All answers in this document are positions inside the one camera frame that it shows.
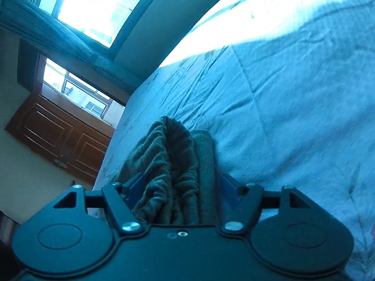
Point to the teal curtain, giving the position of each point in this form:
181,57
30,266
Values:
58,39

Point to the bed with floral sheet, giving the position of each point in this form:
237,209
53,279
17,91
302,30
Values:
278,87

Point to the brown wooden door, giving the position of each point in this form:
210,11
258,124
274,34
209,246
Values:
61,137

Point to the large bedroom window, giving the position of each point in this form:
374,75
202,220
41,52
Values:
99,5

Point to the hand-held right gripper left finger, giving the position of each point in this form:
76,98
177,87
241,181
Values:
136,188

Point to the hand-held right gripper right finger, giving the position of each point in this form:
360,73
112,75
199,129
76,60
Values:
230,191

